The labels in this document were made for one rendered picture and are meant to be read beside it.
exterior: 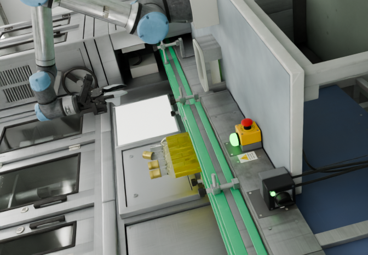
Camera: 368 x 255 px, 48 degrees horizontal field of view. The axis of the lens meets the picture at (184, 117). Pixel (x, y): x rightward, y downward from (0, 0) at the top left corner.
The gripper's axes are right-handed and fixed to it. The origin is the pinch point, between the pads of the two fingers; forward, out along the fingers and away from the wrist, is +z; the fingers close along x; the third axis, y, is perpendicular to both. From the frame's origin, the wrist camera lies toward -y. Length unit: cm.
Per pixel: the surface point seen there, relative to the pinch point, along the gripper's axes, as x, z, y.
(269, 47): 53, 43, -27
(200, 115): 8.2, 27.6, 16.1
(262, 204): 66, 34, 15
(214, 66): -9.4, 39.3, 4.4
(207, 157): 35.7, 24.3, 16.5
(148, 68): -103, 12, 39
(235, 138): 38, 34, 10
